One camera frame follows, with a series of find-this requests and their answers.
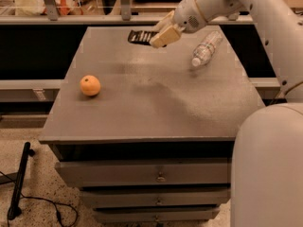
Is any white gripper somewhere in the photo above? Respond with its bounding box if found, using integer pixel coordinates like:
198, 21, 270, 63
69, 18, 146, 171
150, 0, 207, 48

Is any black rxbar chocolate wrapper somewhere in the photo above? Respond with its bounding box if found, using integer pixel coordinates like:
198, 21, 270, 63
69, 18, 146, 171
128, 30, 166, 48

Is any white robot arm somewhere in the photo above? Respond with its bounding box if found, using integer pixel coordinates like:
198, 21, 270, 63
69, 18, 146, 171
151, 0, 303, 227

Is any clear plastic water bottle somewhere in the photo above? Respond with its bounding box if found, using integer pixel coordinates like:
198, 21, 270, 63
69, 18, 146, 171
191, 31, 223, 68

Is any orange fruit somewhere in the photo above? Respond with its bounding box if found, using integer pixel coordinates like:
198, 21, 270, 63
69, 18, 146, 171
80, 75, 101, 96

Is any grey drawer cabinet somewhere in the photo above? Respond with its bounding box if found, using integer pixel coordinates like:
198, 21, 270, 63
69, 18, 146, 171
39, 26, 266, 224

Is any grey metal railing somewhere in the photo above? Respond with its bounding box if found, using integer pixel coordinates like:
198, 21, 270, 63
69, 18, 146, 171
0, 0, 303, 26

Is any top grey drawer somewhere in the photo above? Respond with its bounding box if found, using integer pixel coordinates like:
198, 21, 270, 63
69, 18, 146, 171
55, 158, 231, 187

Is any grey drawer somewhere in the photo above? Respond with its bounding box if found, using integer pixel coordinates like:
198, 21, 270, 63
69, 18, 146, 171
55, 158, 231, 187
94, 206, 220, 223
80, 187, 230, 208

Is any middle grey drawer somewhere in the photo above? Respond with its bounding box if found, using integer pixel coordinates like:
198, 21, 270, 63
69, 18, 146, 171
80, 187, 230, 208

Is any bottom grey drawer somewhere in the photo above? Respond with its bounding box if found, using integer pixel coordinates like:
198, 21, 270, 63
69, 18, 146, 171
94, 206, 220, 223

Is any black stand leg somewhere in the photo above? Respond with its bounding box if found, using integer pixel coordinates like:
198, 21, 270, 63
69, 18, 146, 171
7, 142, 35, 220

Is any black floor cable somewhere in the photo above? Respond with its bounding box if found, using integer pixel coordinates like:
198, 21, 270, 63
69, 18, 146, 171
0, 170, 80, 227

